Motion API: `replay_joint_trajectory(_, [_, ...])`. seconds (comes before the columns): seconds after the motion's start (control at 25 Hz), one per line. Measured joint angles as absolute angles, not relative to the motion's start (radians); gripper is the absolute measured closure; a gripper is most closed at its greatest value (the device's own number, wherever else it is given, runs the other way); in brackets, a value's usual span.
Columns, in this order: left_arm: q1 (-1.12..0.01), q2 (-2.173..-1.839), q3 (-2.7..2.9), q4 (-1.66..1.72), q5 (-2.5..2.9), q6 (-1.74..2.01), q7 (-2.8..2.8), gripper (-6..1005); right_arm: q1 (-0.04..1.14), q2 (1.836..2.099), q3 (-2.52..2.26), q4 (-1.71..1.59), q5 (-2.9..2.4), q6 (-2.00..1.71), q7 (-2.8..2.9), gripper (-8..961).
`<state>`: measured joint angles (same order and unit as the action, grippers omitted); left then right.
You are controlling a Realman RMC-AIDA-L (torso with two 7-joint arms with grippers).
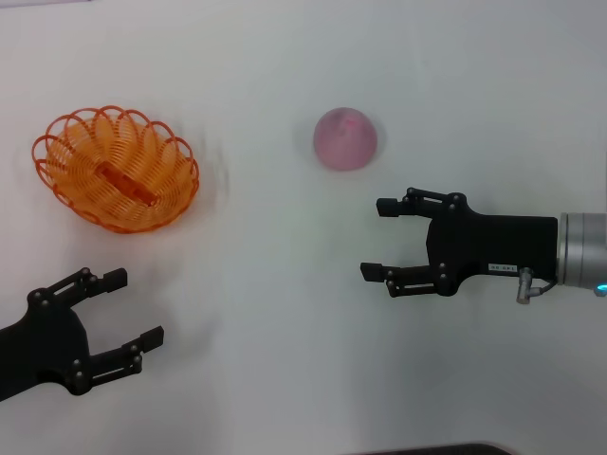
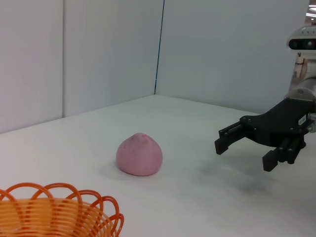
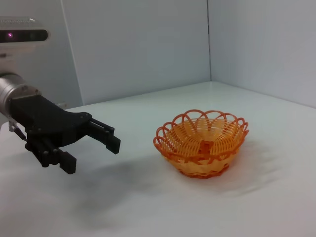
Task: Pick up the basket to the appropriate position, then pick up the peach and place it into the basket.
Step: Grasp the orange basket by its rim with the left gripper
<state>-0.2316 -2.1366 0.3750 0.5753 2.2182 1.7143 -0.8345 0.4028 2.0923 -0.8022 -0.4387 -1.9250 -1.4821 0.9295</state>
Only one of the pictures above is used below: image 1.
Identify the pink peach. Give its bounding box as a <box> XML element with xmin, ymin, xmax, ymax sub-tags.
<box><xmin>312</xmin><ymin>107</ymin><xmax>379</xmax><ymax>172</ymax></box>

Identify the silver angled cable plug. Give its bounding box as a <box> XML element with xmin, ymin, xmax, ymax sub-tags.
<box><xmin>516</xmin><ymin>267</ymin><xmax>557</xmax><ymax>304</ymax></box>

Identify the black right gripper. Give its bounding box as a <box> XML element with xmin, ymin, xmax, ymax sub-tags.
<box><xmin>359</xmin><ymin>187</ymin><xmax>560</xmax><ymax>299</ymax></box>

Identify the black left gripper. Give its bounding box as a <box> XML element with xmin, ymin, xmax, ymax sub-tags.
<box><xmin>0</xmin><ymin>267</ymin><xmax>165</xmax><ymax>404</ymax></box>

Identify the dark rounded robot base edge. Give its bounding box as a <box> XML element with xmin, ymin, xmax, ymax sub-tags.
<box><xmin>350</xmin><ymin>442</ymin><xmax>514</xmax><ymax>455</ymax></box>

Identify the orange woven plastic basket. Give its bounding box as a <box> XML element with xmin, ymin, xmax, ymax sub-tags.
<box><xmin>31</xmin><ymin>104</ymin><xmax>200</xmax><ymax>236</ymax></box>

